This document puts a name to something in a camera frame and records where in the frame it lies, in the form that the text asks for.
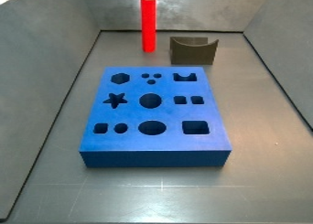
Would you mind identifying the dark grey curved block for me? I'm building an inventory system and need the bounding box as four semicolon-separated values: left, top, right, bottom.
170;37;220;65

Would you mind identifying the blue shape sorting board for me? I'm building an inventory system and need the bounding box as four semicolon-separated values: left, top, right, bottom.
79;67;233;167

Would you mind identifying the red hexagon prism peg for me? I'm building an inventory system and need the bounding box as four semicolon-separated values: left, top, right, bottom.
141;0;157;52

